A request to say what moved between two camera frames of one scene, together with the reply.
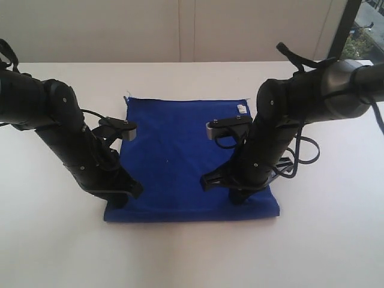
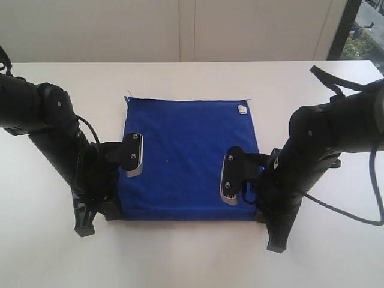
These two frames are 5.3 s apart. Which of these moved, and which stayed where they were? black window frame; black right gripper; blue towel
Moved: black right gripper
Stayed: black window frame; blue towel
